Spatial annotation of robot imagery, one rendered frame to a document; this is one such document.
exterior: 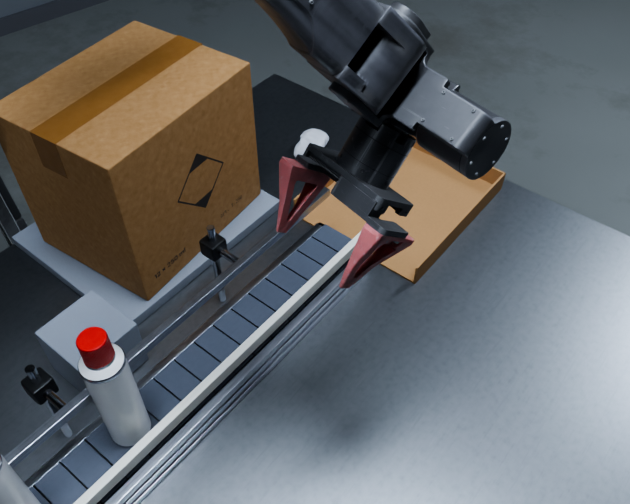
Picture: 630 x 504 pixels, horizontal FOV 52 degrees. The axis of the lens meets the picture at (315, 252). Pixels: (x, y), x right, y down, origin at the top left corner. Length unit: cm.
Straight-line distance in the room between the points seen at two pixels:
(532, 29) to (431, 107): 307
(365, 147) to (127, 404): 41
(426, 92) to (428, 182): 70
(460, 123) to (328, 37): 13
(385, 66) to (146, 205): 50
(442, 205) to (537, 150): 161
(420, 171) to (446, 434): 55
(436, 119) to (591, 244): 71
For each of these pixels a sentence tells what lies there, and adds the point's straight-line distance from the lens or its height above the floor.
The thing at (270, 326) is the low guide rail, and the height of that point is 91.
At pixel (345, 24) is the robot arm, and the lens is 51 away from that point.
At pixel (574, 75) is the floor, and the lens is 331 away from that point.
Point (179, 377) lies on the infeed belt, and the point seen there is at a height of 88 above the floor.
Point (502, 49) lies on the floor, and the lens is 341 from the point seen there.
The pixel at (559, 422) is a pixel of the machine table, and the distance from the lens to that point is 99.
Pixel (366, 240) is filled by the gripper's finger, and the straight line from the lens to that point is 58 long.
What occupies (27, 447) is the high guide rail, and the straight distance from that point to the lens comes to 83.
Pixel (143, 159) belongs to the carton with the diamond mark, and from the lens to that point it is 90.
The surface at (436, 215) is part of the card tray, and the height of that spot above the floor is 83.
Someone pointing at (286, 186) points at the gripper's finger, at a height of 122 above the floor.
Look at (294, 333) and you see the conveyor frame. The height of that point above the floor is 86.
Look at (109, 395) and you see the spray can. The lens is 78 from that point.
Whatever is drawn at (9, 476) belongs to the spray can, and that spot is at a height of 101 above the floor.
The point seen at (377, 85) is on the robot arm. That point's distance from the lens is 53.
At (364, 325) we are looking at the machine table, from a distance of 102.
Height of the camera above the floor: 165
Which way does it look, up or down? 48 degrees down
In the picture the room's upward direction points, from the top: straight up
